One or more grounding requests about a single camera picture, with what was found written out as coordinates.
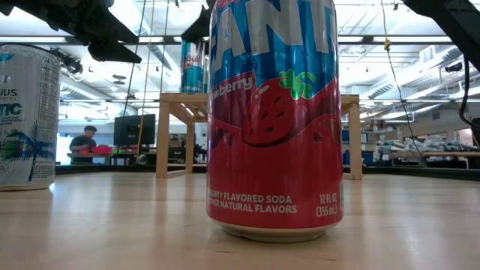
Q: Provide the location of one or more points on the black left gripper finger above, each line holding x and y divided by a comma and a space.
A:
108, 28
110, 52

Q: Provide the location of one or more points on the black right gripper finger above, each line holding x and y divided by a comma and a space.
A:
200, 32

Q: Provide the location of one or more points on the blue silver Red Bull can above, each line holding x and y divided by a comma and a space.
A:
192, 71

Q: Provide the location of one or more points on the white Celsius drink can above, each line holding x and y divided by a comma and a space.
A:
30, 120

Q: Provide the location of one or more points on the red Fanta soda can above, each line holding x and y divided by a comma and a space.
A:
273, 168

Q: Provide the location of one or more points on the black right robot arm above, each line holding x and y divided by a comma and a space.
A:
450, 22

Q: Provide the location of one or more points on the wooden slatted shelf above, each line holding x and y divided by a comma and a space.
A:
180, 99

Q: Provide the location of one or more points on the black ceiling track device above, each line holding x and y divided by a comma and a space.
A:
71, 63

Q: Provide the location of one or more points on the black computer monitor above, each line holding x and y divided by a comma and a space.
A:
129, 131

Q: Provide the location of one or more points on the person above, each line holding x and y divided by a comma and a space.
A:
82, 144

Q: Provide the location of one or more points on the red box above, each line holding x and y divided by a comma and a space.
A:
101, 150

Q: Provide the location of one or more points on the ceiling light bar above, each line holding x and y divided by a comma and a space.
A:
352, 39

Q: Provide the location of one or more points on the blue storage bin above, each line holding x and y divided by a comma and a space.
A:
352, 135
369, 159

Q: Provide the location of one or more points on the white ceiling air vent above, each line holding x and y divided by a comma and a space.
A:
427, 54

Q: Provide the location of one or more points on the black ceiling-mounted device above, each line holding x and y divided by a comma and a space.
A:
453, 67

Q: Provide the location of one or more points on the cluttered workbench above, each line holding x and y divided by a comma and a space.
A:
431, 153

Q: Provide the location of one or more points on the black aluminium table frame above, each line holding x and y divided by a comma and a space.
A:
412, 172

